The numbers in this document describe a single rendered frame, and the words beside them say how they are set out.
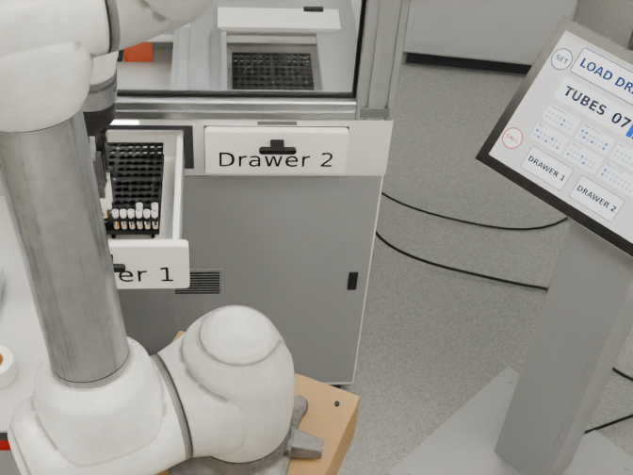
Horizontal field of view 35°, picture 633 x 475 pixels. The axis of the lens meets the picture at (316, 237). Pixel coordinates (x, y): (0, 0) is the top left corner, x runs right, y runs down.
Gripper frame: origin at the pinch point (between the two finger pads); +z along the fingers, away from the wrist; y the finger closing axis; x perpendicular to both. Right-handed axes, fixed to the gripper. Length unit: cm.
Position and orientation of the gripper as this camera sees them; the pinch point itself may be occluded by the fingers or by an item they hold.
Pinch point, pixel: (102, 190)
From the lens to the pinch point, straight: 181.7
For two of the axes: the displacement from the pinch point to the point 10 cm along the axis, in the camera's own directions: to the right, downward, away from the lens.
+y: -0.7, -7.0, 7.1
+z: -0.6, 7.1, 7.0
